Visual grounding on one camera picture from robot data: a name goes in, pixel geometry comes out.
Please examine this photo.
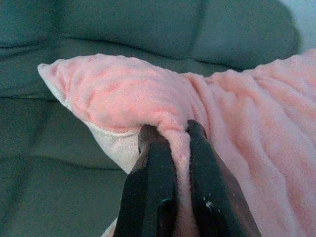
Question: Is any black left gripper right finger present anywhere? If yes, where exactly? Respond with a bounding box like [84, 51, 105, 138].
[185, 119, 262, 237]

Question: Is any green sofa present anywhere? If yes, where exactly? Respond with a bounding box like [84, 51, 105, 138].
[0, 0, 303, 237]

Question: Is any pink plush pillow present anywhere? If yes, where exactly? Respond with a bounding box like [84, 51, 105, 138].
[37, 48, 316, 237]

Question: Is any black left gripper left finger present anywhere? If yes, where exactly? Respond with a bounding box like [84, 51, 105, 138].
[114, 124, 179, 237]

